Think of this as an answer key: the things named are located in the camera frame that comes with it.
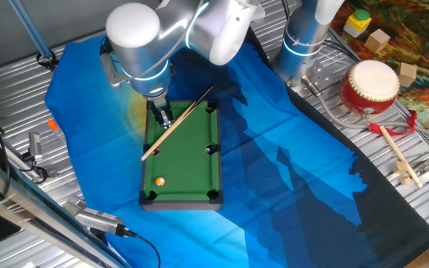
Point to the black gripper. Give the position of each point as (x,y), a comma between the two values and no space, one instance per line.
(158,108)

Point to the wooden pool cue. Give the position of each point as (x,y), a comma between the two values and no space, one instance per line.
(192,108)

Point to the yellow striped pool ball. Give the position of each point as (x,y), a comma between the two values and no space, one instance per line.
(159,181)

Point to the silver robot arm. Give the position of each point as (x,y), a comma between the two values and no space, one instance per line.
(140,48)

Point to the red striped pool ball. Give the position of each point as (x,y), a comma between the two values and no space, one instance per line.
(156,150)

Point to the mini green pool table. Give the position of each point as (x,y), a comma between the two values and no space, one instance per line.
(184,167)

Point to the black pool ball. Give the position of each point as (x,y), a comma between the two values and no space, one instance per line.
(210,150)

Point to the blue printed cloth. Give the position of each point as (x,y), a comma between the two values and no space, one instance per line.
(274,149)

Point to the orange capped tube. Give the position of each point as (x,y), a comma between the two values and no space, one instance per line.
(53,126)

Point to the black pole clamp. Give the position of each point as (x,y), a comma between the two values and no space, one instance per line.
(47,61)

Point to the blue pole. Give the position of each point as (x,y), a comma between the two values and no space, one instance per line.
(32,31)

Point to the red drum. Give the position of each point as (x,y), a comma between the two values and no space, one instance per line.
(371,82)

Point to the yellow box green button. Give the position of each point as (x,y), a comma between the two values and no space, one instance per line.
(356,24)

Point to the wooden cube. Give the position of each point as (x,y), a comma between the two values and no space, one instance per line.
(377,41)
(407,74)

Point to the wooden drumstick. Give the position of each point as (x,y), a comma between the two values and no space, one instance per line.
(397,150)

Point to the small wooden block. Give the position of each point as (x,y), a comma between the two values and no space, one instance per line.
(405,180)
(398,167)

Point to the colourful painted cloth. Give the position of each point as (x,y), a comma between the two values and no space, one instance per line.
(423,30)

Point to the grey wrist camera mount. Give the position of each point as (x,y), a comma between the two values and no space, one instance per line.
(108,70)

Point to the large silver camera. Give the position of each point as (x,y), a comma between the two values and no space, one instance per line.
(97,219)

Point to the small silver camera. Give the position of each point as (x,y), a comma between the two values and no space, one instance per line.
(35,143)

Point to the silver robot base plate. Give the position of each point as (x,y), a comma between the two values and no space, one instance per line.
(322,74)

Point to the aluminium frame bar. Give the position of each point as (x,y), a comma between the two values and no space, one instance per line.
(21,208)

